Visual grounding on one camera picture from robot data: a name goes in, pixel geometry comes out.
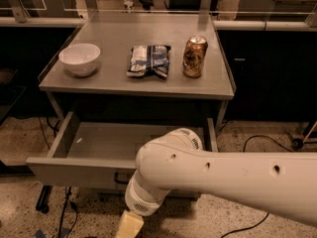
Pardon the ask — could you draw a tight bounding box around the grey top drawer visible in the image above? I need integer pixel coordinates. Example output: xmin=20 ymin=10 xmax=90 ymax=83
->
xmin=26 ymin=111 xmax=220 ymax=200

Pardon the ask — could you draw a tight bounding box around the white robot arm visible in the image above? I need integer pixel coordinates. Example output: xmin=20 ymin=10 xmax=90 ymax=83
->
xmin=125 ymin=128 xmax=317 ymax=226

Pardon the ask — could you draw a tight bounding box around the grey metal drawer cabinet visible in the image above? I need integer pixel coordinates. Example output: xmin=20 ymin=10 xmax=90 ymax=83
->
xmin=27 ymin=13 xmax=235 ymax=192

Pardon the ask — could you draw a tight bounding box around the black stand leg with wheel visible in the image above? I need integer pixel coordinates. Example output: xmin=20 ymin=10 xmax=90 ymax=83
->
xmin=36 ymin=185 xmax=53 ymax=214

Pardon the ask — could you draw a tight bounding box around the blue white snack bag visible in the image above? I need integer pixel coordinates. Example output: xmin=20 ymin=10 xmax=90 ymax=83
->
xmin=127 ymin=45 xmax=170 ymax=79

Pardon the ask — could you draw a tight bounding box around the white ceramic bowl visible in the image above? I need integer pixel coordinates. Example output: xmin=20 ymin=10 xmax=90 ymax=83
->
xmin=58 ymin=44 xmax=101 ymax=76

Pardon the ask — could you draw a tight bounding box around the orange soda can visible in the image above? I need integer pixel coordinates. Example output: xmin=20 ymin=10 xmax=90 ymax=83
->
xmin=183 ymin=36 xmax=208 ymax=78

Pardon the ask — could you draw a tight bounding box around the black cable at left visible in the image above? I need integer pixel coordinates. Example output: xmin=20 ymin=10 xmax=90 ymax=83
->
xmin=39 ymin=116 xmax=79 ymax=238

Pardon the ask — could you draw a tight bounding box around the black floor cable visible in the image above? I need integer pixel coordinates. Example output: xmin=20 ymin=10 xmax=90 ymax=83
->
xmin=220 ymin=134 xmax=295 ymax=238

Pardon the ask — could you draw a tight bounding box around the white horizontal rail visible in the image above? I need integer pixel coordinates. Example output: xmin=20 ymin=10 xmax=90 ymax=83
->
xmin=0 ymin=14 xmax=317 ymax=32

